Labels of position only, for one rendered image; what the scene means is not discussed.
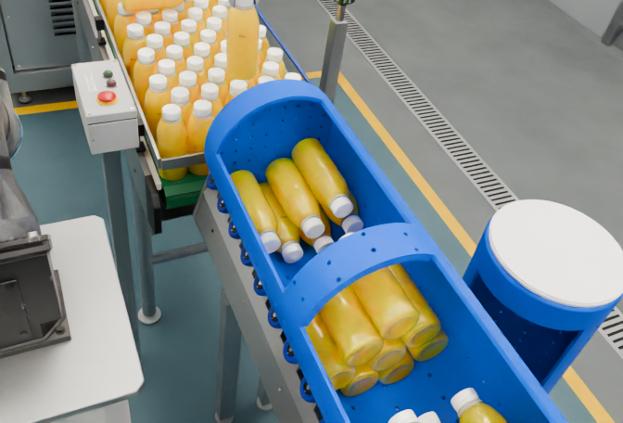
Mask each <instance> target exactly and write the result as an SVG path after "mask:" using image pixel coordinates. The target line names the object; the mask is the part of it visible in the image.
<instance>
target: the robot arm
mask: <svg viewBox="0 0 623 423"><path fill-rule="evenodd" d="M228 1H229V3H230V5H231V6H232V7H235V0H228ZM259 1H260V0H254V4H255V5H257V4H258V3H259ZM21 141H22V125H21V122H20V119H19V116H18V115H17V113H16V112H15V111H14V109H13V104H12V100H11V95H10V92H9V88H8V83H7V79H6V73H5V71H4V70H3V69H1V68H0V243H4V242H8V241H13V240H18V239H23V238H27V233H30V232H34V231H37V233H38V235H39V236H40V235H41V234H42V232H41V227H40V224H39V220H38V218H37V216H36V214H35V213H34V211H33V209H32V207H31V205H30V204H29V202H28V200H27V199H26V198H25V196H24V194H23V193H22V191H21V189H20V188H19V185H18V184H17V182H16V180H15V178H14V175H13V172H12V167H11V161H12V160H13V159H14V158H15V157H16V155H17V154H18V152H19V149H20V146H21Z"/></svg>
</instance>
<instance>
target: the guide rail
mask: <svg viewBox="0 0 623 423"><path fill-rule="evenodd" d="M94 1H95V5H96V8H97V10H98V13H99V16H102V17H103V19H104V26H105V30H106V33H107V36H108V39H109V42H110V44H111V47H112V49H113V52H114V55H115V57H116V59H117V60H118V62H119V64H120V67H121V71H122V74H123V76H124V79H125V82H126V83H127V86H128V88H129V91H130V94H131V96H132V99H133V102H134V105H135V107H136V110H137V115H138V118H139V119H142V121H143V123H144V127H145V136H146V140H147V142H148V144H149V147H150V149H151V152H152V155H153V157H154V160H155V162H156V164H157V167H158V169H161V157H160V155H159V152H158V149H157V147H156V144H155V141H154V139H153V136H152V134H151V132H150V130H149V127H148V125H147V122H146V118H145V115H144V113H143V111H142V109H141V106H140V104H139V101H138V98H137V96H136V93H135V91H134V88H133V85H132V83H131V80H130V77H129V75H128V72H127V70H126V68H125V66H124V63H123V61H122V58H121V54H120V51H119V49H118V47H117V45H116V42H115V40H114V37H113V35H112V32H111V29H110V28H109V25H108V21H107V19H106V16H105V14H104V11H103V8H102V6H101V4H100V2H99V0H94Z"/></svg>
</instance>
